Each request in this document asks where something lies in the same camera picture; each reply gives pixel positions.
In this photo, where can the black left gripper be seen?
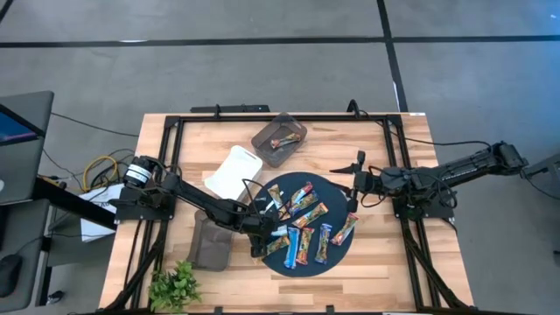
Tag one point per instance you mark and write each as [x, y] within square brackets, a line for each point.
[258, 224]

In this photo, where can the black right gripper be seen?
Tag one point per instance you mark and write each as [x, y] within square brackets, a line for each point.
[368, 181]

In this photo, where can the granola bar green yellow wrapper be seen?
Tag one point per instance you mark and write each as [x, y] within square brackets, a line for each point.
[278, 245]

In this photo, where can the granola bar red green wrapper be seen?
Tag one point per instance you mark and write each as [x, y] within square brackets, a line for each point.
[345, 228]

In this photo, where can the granola bar red blue wrapper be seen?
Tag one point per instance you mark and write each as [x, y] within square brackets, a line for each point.
[303, 191]

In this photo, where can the granola bar orange green wrapper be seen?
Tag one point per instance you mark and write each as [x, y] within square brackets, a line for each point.
[310, 215]

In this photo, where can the granola bar brown green wrapper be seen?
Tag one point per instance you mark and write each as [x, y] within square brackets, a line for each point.
[275, 194]

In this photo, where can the green snack bag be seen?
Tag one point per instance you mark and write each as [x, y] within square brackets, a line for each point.
[323, 243]

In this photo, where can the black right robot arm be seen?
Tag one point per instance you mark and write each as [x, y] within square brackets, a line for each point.
[459, 168]

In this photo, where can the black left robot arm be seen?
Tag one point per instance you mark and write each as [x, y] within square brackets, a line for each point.
[197, 199]

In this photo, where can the thin white wrapper strip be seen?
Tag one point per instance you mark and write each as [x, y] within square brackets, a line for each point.
[269, 206]

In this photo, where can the grey translucent plastic bin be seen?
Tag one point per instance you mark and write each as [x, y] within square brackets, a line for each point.
[267, 151]
[210, 247]

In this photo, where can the round dark blue woven mat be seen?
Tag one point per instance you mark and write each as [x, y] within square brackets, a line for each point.
[332, 258]

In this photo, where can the white plastic bin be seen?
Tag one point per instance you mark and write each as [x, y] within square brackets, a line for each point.
[234, 170]

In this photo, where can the small green potted plant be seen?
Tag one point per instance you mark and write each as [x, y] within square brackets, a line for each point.
[175, 289]

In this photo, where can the black power strip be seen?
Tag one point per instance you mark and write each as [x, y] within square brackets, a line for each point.
[232, 108]

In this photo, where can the white paper sheet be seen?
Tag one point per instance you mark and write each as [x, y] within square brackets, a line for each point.
[94, 229]

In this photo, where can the black desk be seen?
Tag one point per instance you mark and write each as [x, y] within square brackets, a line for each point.
[74, 202]

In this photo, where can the black chair caster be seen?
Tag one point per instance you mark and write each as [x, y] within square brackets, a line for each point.
[56, 297]

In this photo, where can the grey laptop computer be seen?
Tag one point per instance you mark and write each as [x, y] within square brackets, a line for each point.
[22, 149]

